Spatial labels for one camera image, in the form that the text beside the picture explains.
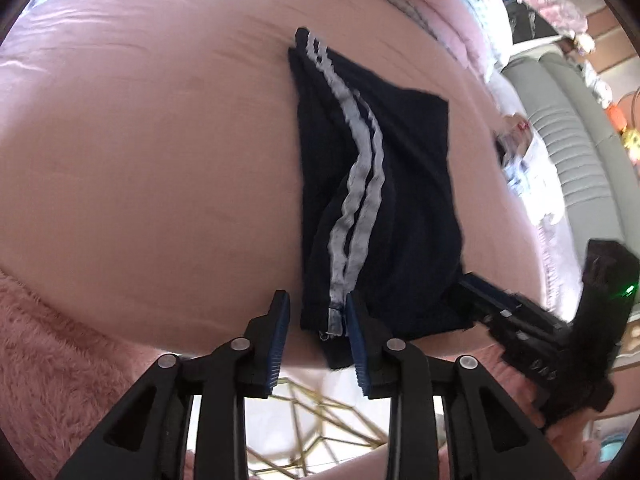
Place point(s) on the grey-green padded headboard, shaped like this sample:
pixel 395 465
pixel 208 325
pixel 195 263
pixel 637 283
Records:
pixel 575 135

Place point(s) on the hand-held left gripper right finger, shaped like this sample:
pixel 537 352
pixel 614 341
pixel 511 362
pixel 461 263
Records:
pixel 356 345

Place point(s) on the white folded clothes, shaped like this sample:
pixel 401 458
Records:
pixel 530 185

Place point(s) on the yellow plush toy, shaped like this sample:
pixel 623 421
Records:
pixel 632 141

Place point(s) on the pink fluffy robe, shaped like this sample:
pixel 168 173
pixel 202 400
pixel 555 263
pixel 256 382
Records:
pixel 60 360

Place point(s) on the orange plush toy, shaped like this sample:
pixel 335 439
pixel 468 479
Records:
pixel 618 115

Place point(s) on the white lying plush toy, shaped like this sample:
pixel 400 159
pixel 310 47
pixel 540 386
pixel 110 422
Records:
pixel 600 85

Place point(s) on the small white and yellow plush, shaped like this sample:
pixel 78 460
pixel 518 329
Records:
pixel 577 45

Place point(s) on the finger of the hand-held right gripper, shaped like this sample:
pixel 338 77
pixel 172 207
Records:
pixel 480 287
pixel 500 322

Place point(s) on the pink printed cloth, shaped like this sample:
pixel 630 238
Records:
pixel 550 10

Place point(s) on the navy pants with white stripes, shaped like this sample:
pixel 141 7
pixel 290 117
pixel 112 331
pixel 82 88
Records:
pixel 400 185

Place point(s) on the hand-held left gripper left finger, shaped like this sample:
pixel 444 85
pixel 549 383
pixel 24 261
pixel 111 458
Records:
pixel 277 342

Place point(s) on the round bed with pink sheet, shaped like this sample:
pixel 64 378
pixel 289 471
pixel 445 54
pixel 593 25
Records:
pixel 150 135

